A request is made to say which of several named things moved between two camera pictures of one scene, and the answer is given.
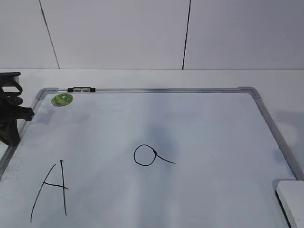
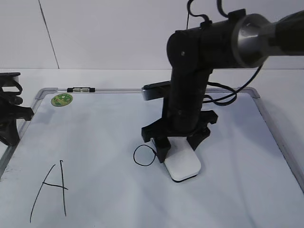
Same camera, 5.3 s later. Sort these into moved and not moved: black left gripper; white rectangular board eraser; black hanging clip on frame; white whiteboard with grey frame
Moved: white rectangular board eraser
Not moved: black hanging clip on frame; white whiteboard with grey frame; black left gripper
